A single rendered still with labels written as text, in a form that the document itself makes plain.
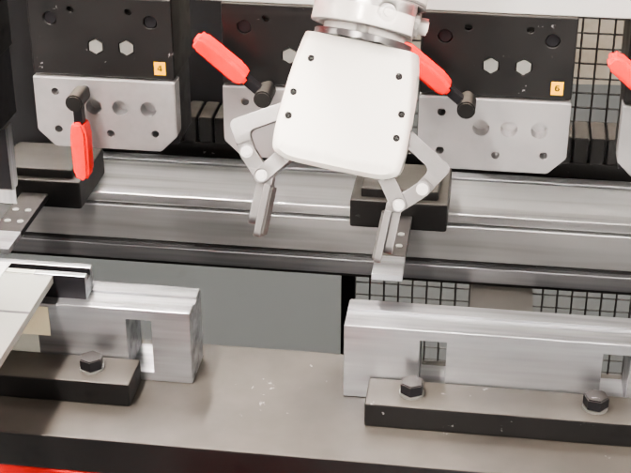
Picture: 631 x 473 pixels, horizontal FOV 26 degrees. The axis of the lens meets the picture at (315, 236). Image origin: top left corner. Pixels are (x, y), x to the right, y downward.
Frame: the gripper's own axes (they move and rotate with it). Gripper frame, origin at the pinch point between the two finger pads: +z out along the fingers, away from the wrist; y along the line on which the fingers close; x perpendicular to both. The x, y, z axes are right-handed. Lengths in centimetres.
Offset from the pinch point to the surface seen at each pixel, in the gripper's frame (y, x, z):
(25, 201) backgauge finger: 41, -64, 7
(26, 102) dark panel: 54, -96, -6
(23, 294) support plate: 34, -44, 15
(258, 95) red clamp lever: 10.9, -29.9, -10.9
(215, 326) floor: 36, -229, 38
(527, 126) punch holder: -15.6, -33.8, -13.5
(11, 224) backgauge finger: 41, -58, 9
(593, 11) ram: -19.1, -28.8, -25.2
